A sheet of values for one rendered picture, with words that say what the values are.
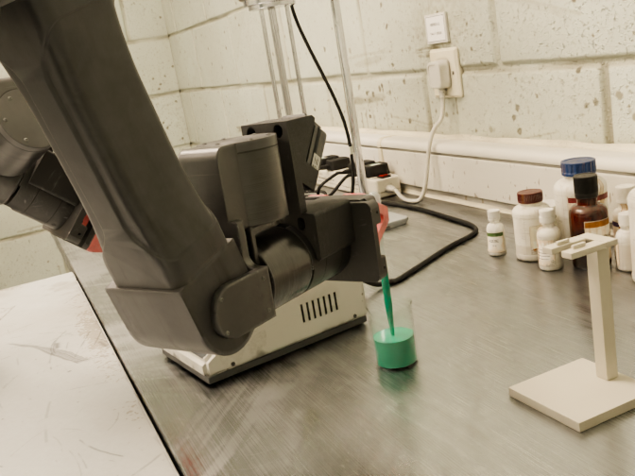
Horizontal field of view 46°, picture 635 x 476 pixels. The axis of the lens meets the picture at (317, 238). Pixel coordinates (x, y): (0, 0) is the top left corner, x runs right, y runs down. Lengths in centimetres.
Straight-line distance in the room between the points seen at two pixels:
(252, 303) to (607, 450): 27
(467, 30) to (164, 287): 95
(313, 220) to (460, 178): 79
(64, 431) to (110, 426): 4
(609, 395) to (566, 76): 61
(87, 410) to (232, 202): 34
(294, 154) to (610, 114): 63
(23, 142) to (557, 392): 48
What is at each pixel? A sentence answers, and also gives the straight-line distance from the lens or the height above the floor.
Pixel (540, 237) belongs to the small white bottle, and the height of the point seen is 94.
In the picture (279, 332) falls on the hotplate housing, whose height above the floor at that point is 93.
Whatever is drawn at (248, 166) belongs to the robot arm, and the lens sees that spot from 51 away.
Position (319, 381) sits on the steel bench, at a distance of 72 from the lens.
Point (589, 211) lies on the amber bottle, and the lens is 92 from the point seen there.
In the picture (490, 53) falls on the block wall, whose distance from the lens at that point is 127.
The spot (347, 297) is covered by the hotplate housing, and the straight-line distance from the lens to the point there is 81.
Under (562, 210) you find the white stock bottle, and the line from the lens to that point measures 99.
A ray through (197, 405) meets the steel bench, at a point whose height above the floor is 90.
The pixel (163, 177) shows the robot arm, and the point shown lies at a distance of 45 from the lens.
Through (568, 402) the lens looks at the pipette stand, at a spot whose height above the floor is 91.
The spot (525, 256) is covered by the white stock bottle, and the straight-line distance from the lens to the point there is 98.
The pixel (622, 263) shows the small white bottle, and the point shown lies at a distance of 93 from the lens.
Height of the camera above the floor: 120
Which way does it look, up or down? 14 degrees down
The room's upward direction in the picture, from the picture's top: 10 degrees counter-clockwise
